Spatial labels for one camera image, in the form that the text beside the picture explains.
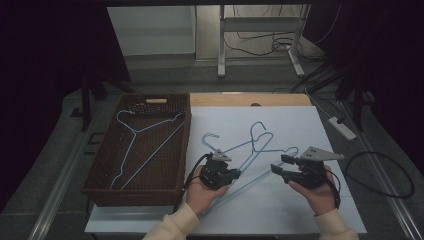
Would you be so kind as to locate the person's left hand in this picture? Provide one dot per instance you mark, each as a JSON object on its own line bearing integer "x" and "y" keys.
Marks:
{"x": 200, "y": 196}

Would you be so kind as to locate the white metal desk frame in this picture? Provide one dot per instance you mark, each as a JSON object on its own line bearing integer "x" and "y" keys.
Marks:
{"x": 260, "y": 24}

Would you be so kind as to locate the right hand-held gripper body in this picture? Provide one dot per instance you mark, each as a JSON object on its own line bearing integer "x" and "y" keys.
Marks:
{"x": 313, "y": 173}

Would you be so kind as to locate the dark curtain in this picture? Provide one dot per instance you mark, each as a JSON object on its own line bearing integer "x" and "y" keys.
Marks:
{"x": 40, "y": 66}
{"x": 393, "y": 66}

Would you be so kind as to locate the person's right hand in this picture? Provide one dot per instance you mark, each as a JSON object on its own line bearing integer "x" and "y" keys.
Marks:
{"x": 320, "y": 200}

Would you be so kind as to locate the white panel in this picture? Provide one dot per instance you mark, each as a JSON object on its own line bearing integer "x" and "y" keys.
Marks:
{"x": 150, "y": 30}

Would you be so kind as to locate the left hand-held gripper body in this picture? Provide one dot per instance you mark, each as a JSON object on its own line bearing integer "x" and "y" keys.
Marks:
{"x": 216, "y": 173}

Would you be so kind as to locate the white power strip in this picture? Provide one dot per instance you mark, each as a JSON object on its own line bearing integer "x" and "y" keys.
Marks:
{"x": 343, "y": 130}

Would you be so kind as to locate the black stand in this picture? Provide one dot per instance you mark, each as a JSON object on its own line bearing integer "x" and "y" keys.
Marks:
{"x": 358, "y": 110}
{"x": 86, "y": 100}

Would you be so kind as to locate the dark brown wicker basket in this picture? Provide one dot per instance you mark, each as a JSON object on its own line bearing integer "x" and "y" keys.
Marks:
{"x": 160, "y": 173}

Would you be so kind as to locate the white table cover board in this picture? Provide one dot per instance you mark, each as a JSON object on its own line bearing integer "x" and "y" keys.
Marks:
{"x": 226, "y": 116}

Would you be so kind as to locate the metal floor rail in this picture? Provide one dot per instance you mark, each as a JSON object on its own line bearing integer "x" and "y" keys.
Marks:
{"x": 56, "y": 196}
{"x": 400, "y": 213}

